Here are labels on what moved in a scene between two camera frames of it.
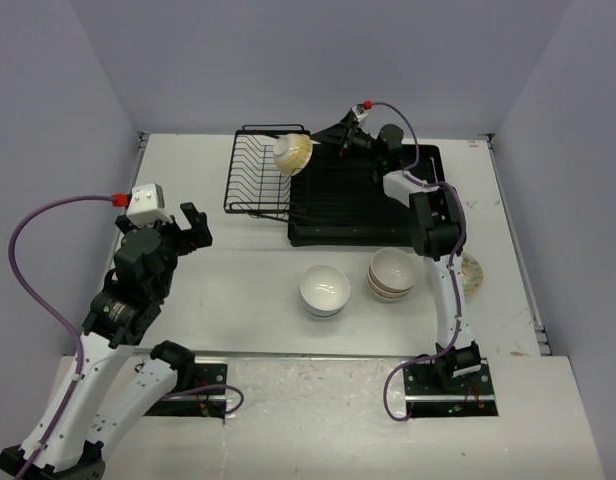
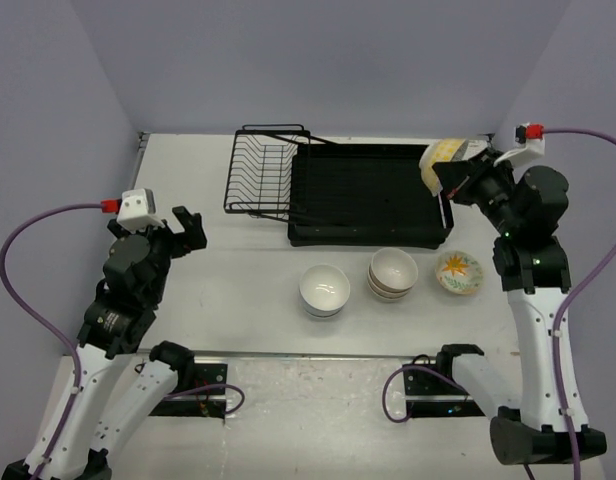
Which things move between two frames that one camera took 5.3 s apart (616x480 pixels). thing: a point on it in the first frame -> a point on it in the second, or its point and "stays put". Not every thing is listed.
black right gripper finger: (333, 134) -> (454, 176)
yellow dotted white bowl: (292, 152) -> (451, 150)
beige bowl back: (394, 268) stays put
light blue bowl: (323, 313) stays put
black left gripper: (201, 233) stays put
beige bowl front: (387, 298) stays put
